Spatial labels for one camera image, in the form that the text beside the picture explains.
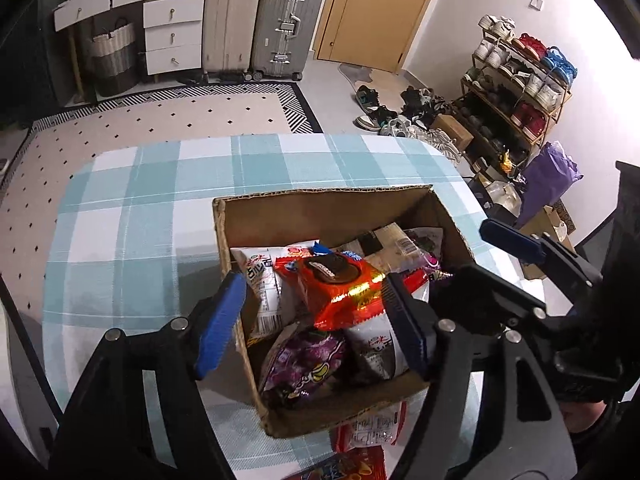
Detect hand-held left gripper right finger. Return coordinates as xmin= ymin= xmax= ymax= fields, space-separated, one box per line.
xmin=382 ymin=272 xmax=576 ymax=480

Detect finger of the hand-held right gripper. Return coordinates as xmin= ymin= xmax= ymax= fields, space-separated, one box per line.
xmin=427 ymin=265 xmax=556 ymax=336
xmin=479 ymin=219 xmax=603 ymax=286

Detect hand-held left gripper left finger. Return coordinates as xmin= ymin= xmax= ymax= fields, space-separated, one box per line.
xmin=50 ymin=271 xmax=247 ymax=480

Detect white noodle snack packet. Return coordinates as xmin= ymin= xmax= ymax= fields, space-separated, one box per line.
xmin=345 ymin=312 xmax=426 ymax=381
xmin=231 ymin=245 xmax=321 ymax=346

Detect purple and silver snack packet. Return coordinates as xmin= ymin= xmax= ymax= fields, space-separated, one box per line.
xmin=400 ymin=252 xmax=453 ymax=291

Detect large purple snack packet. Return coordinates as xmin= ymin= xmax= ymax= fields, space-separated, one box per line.
xmin=260 ymin=327 xmax=348 ymax=403

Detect clear cracker packet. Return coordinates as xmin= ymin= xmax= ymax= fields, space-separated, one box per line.
xmin=345 ymin=223 xmax=426 ymax=261

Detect brown cardboard box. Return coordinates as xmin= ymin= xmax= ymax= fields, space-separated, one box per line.
xmin=212 ymin=185 xmax=476 ymax=438

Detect person's right hand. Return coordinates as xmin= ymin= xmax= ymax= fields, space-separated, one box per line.
xmin=559 ymin=399 xmax=610 ymax=435

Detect purple plastic bag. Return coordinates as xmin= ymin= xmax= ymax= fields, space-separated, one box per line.
xmin=515 ymin=141 xmax=583 ymax=228

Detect red and white snack packet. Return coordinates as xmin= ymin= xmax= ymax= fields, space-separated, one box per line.
xmin=334 ymin=402 xmax=407 ymax=453

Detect small brown shoe box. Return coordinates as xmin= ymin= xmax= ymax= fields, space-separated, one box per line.
xmin=430 ymin=114 xmax=475 ymax=151

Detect wooden shoe rack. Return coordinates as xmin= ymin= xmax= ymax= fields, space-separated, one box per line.
xmin=462 ymin=15 xmax=573 ymax=171

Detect teal checked tablecloth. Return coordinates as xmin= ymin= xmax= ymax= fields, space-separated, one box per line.
xmin=42 ymin=132 xmax=546 ymax=480

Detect red printed snack packet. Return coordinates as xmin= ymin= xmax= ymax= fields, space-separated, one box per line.
xmin=295 ymin=447 xmax=388 ymax=480

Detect pile of sneakers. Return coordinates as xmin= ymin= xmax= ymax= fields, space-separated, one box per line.
xmin=354 ymin=85 xmax=463 ymax=161

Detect rows of assorted shoes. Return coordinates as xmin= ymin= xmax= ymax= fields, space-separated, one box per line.
xmin=472 ymin=15 xmax=578 ymax=136

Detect grey doormat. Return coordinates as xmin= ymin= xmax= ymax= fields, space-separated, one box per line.
xmin=339 ymin=62 xmax=401 ymax=91

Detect patterned beige rug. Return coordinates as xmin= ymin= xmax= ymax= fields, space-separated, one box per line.
xmin=0 ymin=82 xmax=326 ymax=321

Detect wooden door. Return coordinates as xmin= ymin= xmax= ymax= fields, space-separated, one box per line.
xmin=316 ymin=0 xmax=448 ymax=75

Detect grey woven basket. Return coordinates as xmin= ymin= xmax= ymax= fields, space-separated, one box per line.
xmin=90 ymin=17 xmax=138 ymax=96

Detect white drawer dresser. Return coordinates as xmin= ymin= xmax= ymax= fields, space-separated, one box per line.
xmin=52 ymin=0 xmax=206 ymax=83

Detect beige suitcase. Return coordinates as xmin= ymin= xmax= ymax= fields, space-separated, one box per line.
xmin=202 ymin=0 xmax=265 ymax=83

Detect silver suitcase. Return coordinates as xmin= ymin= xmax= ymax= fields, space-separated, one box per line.
xmin=250 ymin=0 xmax=327 ymax=82

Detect dark grey fridge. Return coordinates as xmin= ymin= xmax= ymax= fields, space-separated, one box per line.
xmin=0 ymin=0 xmax=63 ymax=126

